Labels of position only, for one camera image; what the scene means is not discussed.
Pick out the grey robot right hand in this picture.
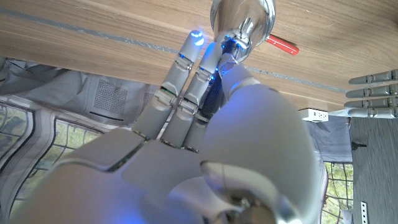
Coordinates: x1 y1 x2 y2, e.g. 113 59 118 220
9 29 327 224

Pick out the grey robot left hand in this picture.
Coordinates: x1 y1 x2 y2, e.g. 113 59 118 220
343 68 398 119

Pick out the white perforated bracket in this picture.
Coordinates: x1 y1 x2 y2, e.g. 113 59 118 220
359 201 369 224

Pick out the white power box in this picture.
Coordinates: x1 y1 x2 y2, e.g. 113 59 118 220
298 108 330 123

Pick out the printed window backdrop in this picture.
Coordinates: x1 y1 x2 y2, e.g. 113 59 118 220
0 55 355 224

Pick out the silver handbell black handle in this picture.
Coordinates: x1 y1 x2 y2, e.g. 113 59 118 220
198 0 277 121

